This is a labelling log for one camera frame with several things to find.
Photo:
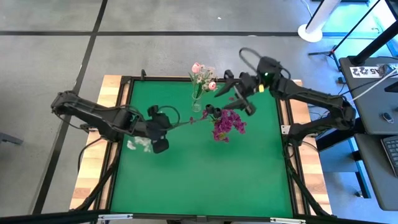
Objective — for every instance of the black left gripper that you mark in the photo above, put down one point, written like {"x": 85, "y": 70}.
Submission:
{"x": 155, "y": 128}

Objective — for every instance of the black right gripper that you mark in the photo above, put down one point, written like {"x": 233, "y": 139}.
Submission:
{"x": 252, "y": 85}

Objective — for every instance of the white flower bunch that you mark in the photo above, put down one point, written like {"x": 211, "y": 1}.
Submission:
{"x": 141, "y": 141}

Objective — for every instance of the pink tulip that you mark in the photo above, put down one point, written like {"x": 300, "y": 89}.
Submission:
{"x": 196, "y": 67}
{"x": 212, "y": 86}

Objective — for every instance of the small dark vase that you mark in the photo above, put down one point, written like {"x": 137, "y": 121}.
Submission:
{"x": 210, "y": 109}

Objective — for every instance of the cream pink flower bunch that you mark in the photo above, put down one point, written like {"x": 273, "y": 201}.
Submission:
{"x": 203, "y": 76}

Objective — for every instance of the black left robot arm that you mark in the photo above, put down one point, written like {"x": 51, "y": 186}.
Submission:
{"x": 93, "y": 113}

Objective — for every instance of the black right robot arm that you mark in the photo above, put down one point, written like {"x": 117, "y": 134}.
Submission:
{"x": 311, "y": 96}

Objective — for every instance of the clear glass vase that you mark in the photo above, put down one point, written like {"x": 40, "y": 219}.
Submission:
{"x": 196, "y": 108}

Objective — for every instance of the yellow tag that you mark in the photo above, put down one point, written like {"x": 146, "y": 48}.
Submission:
{"x": 261, "y": 88}

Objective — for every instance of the green table mat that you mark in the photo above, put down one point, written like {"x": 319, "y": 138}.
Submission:
{"x": 155, "y": 93}

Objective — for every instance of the black clamp hook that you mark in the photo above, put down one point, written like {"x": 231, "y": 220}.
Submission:
{"x": 143, "y": 74}

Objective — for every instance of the white round-base pole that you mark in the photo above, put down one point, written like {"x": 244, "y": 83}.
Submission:
{"x": 310, "y": 33}

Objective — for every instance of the black tripod stand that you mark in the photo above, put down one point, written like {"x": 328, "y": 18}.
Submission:
{"x": 333, "y": 51}

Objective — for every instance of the white printed label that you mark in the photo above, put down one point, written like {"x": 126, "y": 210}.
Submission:
{"x": 365, "y": 71}

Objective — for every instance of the dark grey desk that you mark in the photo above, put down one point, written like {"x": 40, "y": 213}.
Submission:
{"x": 373, "y": 186}
{"x": 373, "y": 102}

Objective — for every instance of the black diagonal pole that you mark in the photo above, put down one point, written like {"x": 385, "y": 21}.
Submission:
{"x": 373, "y": 46}

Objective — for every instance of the grey metal foot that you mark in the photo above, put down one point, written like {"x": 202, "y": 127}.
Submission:
{"x": 11, "y": 139}

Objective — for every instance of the black key fob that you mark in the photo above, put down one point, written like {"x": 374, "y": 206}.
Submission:
{"x": 387, "y": 117}

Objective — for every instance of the black keyboard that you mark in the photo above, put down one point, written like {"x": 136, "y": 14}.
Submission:
{"x": 391, "y": 155}

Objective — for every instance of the black metal rig frame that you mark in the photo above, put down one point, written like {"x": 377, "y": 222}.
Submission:
{"x": 161, "y": 78}

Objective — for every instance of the silver aluminium bracket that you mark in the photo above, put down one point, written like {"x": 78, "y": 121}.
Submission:
{"x": 287, "y": 221}
{"x": 115, "y": 216}

